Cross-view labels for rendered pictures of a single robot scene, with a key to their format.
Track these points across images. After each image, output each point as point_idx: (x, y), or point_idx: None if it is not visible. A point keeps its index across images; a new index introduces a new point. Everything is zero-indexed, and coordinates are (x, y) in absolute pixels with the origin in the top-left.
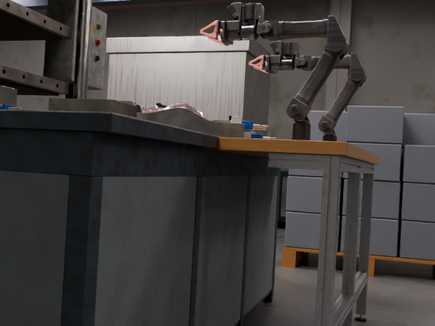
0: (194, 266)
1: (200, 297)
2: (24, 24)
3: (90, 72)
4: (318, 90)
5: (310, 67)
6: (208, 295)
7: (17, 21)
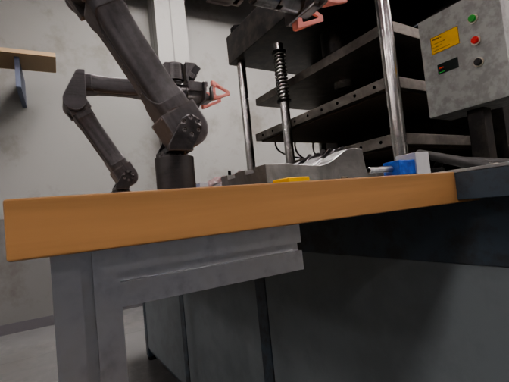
0: (180, 310)
1: (192, 344)
2: (346, 108)
3: (469, 88)
4: (99, 155)
5: (206, 1)
6: (199, 352)
7: (339, 111)
